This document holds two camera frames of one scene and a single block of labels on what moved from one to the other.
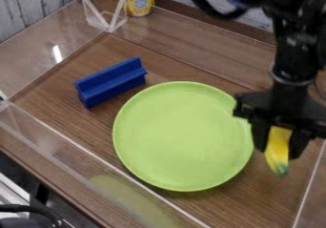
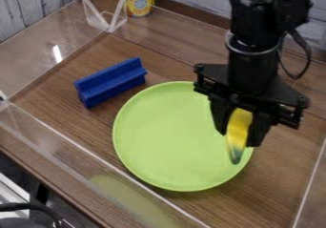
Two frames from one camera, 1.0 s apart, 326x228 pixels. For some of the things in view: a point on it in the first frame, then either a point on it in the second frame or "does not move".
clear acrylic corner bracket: [102, 19] does not move
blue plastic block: [110, 82] does not move
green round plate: [176, 137] does not move
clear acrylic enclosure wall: [82, 177] does not move
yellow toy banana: [278, 148] -> [238, 133]
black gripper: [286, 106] -> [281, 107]
